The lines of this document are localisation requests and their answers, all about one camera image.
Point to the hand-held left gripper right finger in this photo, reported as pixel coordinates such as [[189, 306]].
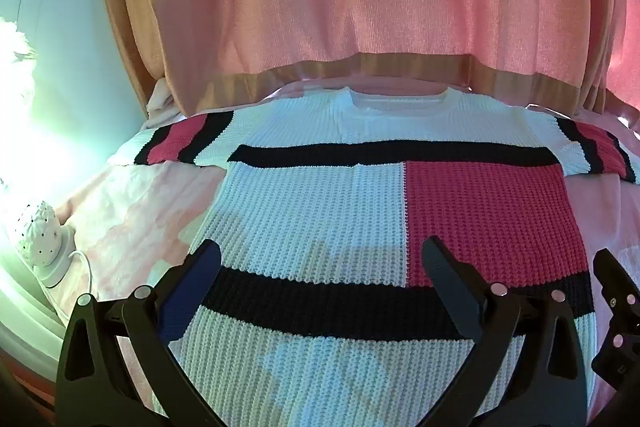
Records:
[[450, 289]]

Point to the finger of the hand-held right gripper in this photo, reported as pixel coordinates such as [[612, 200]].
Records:
[[612, 277]]

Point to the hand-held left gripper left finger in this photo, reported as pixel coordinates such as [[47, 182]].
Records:
[[194, 289]]

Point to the white red black knit sweater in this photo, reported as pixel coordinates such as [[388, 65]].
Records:
[[310, 207]]

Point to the pink patterned bed sheet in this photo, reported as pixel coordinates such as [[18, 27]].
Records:
[[145, 207]]

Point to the white dotted night lamp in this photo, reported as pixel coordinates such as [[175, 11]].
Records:
[[42, 237]]

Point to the white bedside table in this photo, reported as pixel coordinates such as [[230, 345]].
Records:
[[25, 307]]

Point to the white fluffy object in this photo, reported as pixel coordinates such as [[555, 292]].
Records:
[[15, 72]]

